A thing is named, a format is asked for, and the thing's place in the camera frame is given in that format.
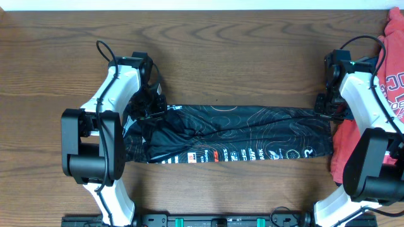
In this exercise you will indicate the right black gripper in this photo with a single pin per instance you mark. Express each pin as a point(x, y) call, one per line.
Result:
point(320, 111)

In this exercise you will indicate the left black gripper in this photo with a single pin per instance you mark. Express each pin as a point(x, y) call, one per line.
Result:
point(161, 109)

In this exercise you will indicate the black orange patterned jersey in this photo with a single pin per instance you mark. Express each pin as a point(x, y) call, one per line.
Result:
point(205, 133)

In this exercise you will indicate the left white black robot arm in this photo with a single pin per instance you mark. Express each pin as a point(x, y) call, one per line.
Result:
point(92, 136)

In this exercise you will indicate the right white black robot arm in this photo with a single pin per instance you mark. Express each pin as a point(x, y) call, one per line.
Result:
point(373, 174)

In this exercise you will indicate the navy blue folded garment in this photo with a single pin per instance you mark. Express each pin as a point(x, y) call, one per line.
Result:
point(370, 60)

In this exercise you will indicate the red printed t-shirt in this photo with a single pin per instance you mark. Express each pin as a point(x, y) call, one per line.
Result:
point(389, 86)

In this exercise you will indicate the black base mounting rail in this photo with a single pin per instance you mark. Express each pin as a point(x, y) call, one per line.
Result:
point(161, 220)

